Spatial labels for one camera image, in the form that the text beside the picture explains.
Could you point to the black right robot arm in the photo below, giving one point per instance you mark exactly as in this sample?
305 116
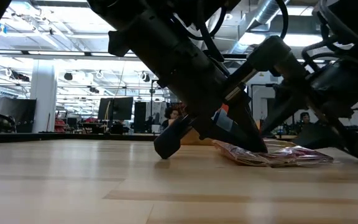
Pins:
353 18

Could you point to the black round ceiling speaker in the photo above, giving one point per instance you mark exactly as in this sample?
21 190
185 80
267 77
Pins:
147 77
68 76

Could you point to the round ceiling sensor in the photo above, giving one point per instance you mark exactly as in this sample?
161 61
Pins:
228 16

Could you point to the white pillar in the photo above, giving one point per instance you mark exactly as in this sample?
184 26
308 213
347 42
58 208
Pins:
43 99

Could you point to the silver smooth air duct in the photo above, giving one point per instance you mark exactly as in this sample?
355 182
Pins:
264 11

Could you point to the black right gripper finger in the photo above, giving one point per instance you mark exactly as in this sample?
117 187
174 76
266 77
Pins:
283 109
319 138

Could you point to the long ceiling light bar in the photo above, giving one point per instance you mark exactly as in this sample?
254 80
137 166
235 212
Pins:
57 53

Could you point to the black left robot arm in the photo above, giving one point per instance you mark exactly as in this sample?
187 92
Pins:
154 40

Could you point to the black metal frame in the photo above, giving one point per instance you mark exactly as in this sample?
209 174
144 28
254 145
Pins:
261 85
151 96

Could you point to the black tall cabinet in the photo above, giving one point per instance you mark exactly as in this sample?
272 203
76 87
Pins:
140 113

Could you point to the black computer monitor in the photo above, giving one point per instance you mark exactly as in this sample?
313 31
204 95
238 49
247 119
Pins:
123 108
105 109

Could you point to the orange-red panel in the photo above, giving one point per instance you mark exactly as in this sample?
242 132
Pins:
225 108

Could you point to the ceiling light panel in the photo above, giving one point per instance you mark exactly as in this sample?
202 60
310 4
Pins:
300 11
303 40

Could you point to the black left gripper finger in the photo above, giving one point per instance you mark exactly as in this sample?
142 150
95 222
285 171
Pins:
225 133
249 124

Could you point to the red chair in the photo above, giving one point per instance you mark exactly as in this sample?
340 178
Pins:
60 124

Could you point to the black table edge strip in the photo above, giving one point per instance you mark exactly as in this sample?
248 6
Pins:
73 137

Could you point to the dark grey partition panel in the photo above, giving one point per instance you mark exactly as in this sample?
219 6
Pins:
23 112

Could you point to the person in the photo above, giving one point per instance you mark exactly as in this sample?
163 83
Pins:
304 117
171 115

